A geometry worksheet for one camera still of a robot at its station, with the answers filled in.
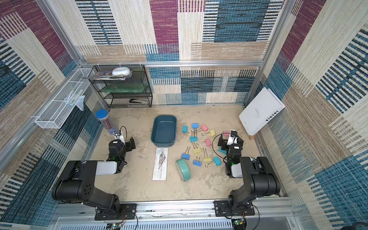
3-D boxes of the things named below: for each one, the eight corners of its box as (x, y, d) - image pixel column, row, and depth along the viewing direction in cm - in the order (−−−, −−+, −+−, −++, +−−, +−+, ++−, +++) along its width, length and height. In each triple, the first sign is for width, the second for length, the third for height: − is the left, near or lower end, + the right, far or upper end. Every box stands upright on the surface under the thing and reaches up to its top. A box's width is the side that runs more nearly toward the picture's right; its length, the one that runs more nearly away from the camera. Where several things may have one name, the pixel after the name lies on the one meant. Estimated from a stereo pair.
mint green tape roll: (183, 184, 83) (183, 178, 74) (176, 168, 89) (175, 160, 80) (191, 180, 84) (192, 173, 75) (184, 165, 90) (183, 157, 81)
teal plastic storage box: (150, 147, 99) (148, 143, 95) (155, 120, 114) (153, 115, 110) (175, 147, 99) (175, 142, 94) (177, 119, 114) (176, 114, 110)
